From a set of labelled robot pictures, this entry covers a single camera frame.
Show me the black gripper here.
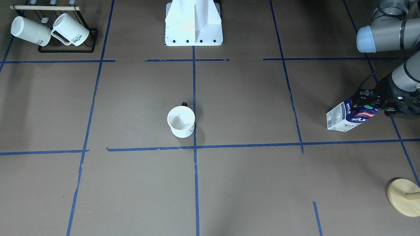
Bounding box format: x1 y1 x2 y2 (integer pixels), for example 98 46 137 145
357 75 420 119

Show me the blue milk carton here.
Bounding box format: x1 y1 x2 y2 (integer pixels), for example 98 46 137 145
326 96 380 132

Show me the white smiley mug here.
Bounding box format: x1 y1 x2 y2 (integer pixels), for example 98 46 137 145
167 102 196 138

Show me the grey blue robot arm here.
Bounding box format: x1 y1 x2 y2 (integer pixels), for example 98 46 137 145
352 0 420 119

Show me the wooden mug tree stand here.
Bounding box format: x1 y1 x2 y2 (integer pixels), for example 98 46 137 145
387 178 420 217

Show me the white HOME mug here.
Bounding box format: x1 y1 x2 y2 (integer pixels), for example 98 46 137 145
51 13 90 46

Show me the white ribbed mug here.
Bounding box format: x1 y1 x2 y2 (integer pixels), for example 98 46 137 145
10 16 51 47

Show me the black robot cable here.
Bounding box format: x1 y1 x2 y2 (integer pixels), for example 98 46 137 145
358 43 420 93

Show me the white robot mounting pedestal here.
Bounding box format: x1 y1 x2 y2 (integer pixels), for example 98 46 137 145
164 0 223 47

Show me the black wire mug rack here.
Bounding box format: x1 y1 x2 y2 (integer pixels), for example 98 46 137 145
10 0 99 53

